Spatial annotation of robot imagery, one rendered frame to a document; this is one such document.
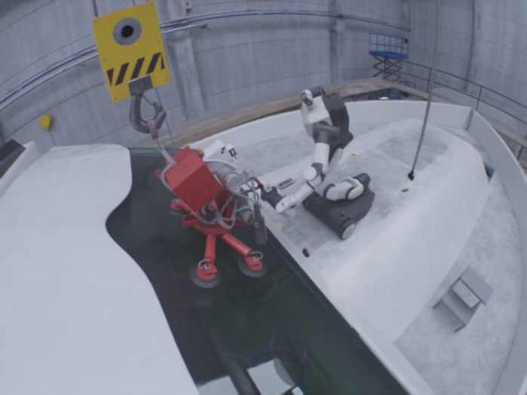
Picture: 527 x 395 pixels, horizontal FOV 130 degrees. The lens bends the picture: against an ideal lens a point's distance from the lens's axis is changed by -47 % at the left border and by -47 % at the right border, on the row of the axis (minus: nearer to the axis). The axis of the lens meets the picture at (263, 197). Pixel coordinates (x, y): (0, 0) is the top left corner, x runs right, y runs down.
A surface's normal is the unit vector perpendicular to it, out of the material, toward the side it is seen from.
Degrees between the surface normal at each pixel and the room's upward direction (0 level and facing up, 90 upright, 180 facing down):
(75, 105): 90
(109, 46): 90
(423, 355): 0
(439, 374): 0
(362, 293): 31
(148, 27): 90
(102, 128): 90
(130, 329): 21
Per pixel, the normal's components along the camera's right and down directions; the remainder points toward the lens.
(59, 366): 0.22, -0.83
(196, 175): 0.50, 0.52
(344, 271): 0.01, -0.64
